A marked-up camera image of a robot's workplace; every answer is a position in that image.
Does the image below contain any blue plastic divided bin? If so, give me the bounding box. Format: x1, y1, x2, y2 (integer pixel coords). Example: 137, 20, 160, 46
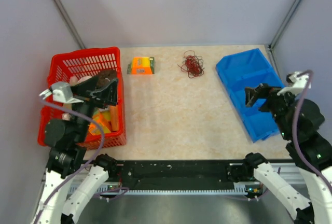
216, 49, 296, 142

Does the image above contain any red and black cable tangle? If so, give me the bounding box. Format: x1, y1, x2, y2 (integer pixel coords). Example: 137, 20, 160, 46
177, 50, 205, 79

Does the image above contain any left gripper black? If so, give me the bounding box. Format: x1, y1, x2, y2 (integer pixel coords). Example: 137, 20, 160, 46
71, 74, 119, 141

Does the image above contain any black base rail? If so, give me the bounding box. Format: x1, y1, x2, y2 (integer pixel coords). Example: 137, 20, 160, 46
106, 160, 256, 190

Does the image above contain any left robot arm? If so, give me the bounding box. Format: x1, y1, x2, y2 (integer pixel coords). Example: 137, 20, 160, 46
32, 75, 119, 223

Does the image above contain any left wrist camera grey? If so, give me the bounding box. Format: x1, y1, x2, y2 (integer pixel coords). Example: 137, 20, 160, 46
39, 81, 83, 104

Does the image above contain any pink wrapped snack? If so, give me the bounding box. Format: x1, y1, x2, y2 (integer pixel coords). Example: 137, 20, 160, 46
69, 76, 91, 86

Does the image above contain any red plastic basket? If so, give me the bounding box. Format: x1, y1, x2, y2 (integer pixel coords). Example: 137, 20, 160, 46
37, 47, 127, 150

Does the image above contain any orange yellow box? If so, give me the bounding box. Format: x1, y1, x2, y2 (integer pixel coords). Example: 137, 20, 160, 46
127, 57, 155, 75

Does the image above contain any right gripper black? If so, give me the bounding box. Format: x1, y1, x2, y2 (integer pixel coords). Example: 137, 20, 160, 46
243, 82, 298, 139

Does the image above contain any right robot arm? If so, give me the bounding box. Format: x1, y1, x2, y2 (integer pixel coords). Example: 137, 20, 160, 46
242, 83, 331, 223

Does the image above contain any brown round cake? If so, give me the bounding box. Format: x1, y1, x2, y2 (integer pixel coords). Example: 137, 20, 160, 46
96, 69, 117, 89

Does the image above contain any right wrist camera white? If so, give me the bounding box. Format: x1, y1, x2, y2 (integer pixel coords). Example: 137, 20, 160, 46
277, 72, 309, 96

